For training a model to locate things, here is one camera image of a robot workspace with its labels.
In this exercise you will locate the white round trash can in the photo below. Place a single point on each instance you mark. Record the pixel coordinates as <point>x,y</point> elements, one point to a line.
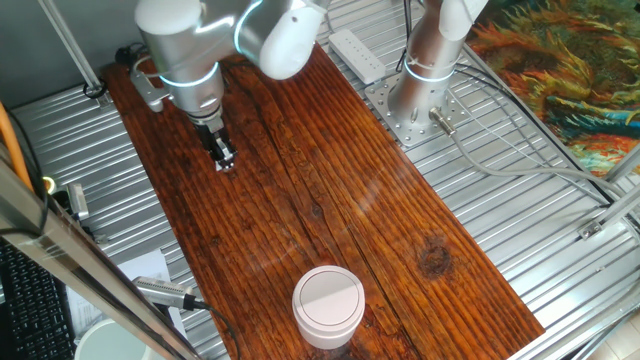
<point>328,306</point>

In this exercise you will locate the silver depth camera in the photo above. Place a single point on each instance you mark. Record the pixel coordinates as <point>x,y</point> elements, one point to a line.
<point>77,200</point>
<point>160,292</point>

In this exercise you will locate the silver camera bracket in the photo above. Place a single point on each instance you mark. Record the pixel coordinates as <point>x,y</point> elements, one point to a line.
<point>147,90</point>

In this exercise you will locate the large metal frame beam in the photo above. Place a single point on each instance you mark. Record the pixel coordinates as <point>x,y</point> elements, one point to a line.
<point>75,260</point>

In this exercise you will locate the white paper ball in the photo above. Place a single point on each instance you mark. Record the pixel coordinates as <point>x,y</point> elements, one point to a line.
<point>222,168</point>

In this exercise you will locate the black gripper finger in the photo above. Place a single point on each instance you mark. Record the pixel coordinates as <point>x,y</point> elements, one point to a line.
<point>209,150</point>
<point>226,152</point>

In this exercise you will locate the white power strip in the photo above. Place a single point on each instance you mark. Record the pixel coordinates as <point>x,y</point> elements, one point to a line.
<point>356,55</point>

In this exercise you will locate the colourful painted cloth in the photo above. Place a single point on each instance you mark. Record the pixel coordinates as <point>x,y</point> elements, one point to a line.
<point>565,65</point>

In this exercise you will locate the aluminium frame post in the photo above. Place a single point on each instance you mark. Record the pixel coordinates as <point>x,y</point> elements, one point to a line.
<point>70,42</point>
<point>617,210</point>

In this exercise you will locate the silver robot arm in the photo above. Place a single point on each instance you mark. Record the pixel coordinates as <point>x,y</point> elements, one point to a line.
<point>185,45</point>

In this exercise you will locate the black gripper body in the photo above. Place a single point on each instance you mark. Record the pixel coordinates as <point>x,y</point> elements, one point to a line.
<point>207,132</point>

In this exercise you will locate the printed paper sheet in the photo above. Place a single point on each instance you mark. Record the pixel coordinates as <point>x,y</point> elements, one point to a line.
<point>145,265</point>

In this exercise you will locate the black keyboard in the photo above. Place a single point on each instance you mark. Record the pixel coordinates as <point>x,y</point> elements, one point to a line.
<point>35,310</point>

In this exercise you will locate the brown wooden board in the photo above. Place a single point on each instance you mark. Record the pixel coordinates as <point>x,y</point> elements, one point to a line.
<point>300,200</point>

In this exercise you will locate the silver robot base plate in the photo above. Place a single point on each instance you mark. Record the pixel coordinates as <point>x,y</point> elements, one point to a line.
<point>415,135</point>

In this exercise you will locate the orange tube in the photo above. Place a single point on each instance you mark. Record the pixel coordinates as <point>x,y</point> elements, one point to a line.
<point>12,145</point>

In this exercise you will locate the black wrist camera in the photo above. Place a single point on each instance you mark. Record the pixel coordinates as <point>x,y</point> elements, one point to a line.
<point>127,54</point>

